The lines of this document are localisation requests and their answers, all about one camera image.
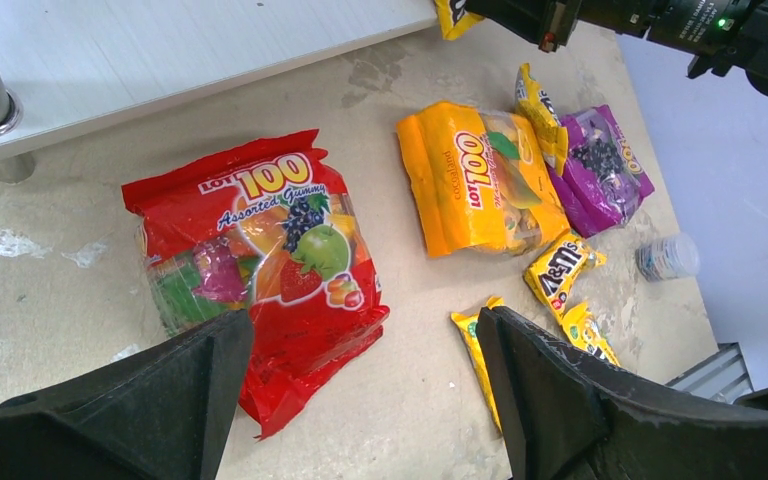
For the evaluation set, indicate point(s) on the white two-tier shelf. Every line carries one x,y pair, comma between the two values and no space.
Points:
76,67

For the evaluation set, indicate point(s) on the red assorted gummy bag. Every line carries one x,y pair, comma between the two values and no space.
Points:
267,228

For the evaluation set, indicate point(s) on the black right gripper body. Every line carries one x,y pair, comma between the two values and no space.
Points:
545,23

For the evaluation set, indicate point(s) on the purple grape gummy bag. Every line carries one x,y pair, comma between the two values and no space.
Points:
603,184

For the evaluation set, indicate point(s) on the yellow m&m's bag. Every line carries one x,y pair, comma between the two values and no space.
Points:
454,19
582,331
552,275
533,103
467,327

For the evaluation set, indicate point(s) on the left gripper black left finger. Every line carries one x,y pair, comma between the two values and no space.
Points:
162,413

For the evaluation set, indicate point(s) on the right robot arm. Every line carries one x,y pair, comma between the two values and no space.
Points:
719,34

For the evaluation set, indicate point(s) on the aluminium frame rail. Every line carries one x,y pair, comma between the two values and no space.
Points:
722,377

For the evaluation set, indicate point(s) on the orange mango gummy bag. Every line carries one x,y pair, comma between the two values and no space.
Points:
479,181

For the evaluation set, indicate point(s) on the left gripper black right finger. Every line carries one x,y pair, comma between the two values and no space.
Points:
564,414

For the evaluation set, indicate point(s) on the clear plastic cup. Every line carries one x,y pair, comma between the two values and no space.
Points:
668,258

